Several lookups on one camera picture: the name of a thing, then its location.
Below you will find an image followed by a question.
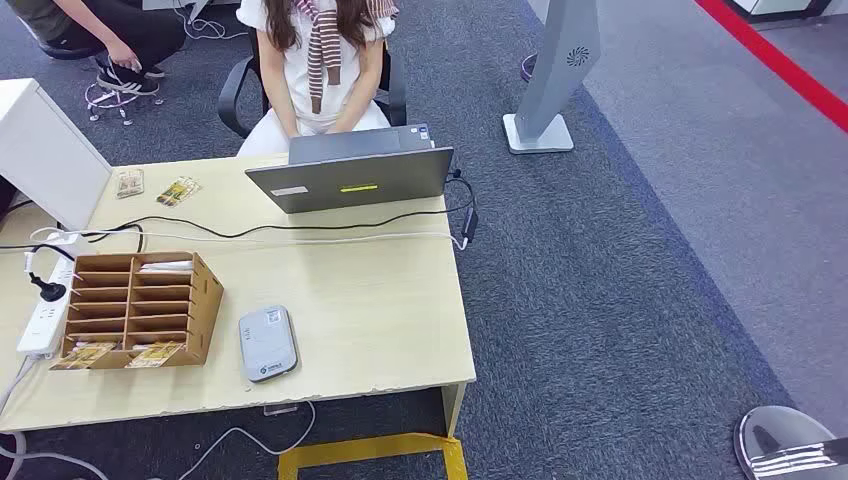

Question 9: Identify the hotel key card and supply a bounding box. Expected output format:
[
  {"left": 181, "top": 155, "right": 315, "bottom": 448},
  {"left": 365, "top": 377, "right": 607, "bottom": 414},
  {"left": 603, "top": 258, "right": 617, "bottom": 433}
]
[
  {"left": 51, "top": 341, "right": 119, "bottom": 372},
  {"left": 124, "top": 341, "right": 187, "bottom": 370}
]

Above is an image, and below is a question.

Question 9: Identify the person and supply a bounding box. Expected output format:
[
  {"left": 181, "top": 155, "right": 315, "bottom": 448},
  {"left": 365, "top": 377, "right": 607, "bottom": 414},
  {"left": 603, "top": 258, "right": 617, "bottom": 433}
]
[
  {"left": 5, "top": 0, "right": 188, "bottom": 96},
  {"left": 235, "top": 0, "right": 400, "bottom": 158}
]

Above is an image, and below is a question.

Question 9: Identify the wooden card organizer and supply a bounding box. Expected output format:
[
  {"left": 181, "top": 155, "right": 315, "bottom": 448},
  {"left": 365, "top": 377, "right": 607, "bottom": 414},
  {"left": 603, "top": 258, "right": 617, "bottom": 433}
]
[{"left": 49, "top": 250, "right": 225, "bottom": 372}]

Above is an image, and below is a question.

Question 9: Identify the grey laptop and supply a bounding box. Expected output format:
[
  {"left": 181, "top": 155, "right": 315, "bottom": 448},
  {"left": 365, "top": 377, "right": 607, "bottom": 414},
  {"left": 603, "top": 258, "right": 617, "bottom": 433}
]
[{"left": 244, "top": 123, "right": 456, "bottom": 215}]

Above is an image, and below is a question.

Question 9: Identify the black office chair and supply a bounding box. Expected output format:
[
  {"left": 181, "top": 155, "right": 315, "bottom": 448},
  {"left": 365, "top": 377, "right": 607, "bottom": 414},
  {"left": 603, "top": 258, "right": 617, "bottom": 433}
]
[{"left": 217, "top": 29, "right": 409, "bottom": 140}]

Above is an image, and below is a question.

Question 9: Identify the chrome stool base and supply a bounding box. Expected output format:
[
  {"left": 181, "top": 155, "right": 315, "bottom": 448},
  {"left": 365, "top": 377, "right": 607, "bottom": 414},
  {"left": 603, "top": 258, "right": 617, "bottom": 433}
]
[{"left": 84, "top": 79, "right": 166, "bottom": 127}]

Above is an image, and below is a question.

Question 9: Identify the white cards stack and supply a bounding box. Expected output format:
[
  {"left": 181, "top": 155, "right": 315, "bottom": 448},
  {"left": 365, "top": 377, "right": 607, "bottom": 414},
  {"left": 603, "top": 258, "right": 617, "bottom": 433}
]
[{"left": 137, "top": 260, "right": 195, "bottom": 275}]

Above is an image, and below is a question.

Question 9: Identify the grey kiosk stand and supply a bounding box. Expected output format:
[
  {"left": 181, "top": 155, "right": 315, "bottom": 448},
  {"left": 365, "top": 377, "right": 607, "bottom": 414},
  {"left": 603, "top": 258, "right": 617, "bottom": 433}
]
[{"left": 502, "top": 0, "right": 603, "bottom": 156}]

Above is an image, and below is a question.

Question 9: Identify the white cabinet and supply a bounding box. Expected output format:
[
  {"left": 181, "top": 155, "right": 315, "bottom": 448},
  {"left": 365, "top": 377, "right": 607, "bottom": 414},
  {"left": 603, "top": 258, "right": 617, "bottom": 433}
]
[{"left": 0, "top": 78, "right": 114, "bottom": 232}]

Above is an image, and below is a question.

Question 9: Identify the black plug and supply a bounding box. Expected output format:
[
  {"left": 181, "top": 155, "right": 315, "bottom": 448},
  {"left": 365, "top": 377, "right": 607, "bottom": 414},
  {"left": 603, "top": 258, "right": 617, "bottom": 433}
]
[{"left": 27, "top": 271, "right": 68, "bottom": 304}]

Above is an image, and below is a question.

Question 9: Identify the beige desk side panel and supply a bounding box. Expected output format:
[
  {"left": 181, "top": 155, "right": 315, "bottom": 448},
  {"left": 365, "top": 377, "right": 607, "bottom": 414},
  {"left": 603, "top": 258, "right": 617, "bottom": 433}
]
[{"left": 439, "top": 382, "right": 469, "bottom": 439}]

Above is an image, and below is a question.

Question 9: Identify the white power strip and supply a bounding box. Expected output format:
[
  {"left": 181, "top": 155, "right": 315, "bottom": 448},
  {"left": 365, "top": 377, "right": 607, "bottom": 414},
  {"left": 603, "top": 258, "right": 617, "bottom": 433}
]
[{"left": 16, "top": 254, "right": 75, "bottom": 361}]

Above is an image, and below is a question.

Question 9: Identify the yellow floor tape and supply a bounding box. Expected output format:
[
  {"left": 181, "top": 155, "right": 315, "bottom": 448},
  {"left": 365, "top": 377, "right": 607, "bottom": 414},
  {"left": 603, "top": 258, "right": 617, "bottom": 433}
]
[{"left": 277, "top": 433, "right": 470, "bottom": 480}]

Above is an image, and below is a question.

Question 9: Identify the red floor tape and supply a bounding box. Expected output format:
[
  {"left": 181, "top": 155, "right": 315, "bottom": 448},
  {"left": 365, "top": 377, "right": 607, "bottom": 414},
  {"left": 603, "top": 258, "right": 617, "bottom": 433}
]
[{"left": 694, "top": 0, "right": 848, "bottom": 134}]

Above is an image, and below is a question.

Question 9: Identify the white furniture base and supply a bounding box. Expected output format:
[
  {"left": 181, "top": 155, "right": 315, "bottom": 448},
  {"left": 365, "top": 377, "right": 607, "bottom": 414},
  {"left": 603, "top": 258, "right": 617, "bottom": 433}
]
[{"left": 725, "top": 0, "right": 835, "bottom": 22}]

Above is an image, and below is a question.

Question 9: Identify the black laptop cable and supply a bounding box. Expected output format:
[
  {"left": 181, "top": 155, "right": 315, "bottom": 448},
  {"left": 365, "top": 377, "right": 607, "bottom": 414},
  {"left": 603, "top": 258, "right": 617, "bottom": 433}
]
[{"left": 79, "top": 168, "right": 478, "bottom": 245}]

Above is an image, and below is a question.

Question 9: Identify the long white cable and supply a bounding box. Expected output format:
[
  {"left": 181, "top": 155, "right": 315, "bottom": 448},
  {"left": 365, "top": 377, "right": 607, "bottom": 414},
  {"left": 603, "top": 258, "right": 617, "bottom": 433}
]
[{"left": 29, "top": 227, "right": 470, "bottom": 252}]

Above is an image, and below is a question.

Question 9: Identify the tangled white floor cable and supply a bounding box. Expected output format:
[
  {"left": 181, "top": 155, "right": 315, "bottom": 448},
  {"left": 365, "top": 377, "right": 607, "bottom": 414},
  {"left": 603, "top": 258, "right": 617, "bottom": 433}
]
[{"left": 173, "top": 5, "right": 250, "bottom": 42}]

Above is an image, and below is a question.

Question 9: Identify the black plug cable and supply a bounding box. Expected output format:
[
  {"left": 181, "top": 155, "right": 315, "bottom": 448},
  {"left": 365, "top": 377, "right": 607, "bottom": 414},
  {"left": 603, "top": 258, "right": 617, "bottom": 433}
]
[{"left": 0, "top": 243, "right": 75, "bottom": 263}]

